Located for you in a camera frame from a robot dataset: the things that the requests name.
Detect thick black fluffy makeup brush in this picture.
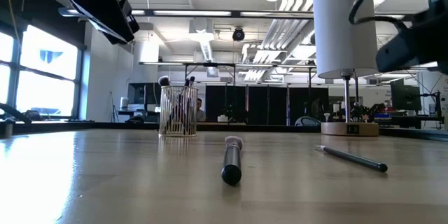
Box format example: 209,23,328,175
220,135,244,186

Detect white shade table lamp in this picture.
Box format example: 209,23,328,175
313,0,379,137

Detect gray cylindrical post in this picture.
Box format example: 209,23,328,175
3,118,15,138

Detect black curved object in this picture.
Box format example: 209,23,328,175
0,102,33,124

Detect yellow hanging cable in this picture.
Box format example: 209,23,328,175
0,0,21,43

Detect dark monitor on desk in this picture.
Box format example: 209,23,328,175
127,82,162,113

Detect person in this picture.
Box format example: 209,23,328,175
195,97,207,123

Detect black ceiling dome camera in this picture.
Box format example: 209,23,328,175
232,26,246,42

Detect gray rounded chair back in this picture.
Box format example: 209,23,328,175
294,115,321,127

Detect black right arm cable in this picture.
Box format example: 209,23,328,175
348,0,409,32

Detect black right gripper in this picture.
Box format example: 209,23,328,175
376,8,448,75

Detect black computer monitor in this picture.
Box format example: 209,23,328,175
390,78,423,112

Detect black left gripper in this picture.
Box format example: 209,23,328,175
59,0,140,45

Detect silver ventilation duct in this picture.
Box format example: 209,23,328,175
188,17,215,62

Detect black partition wall panels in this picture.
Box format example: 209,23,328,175
205,85,330,126

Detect gold wire brush cup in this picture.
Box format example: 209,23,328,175
158,85,199,137

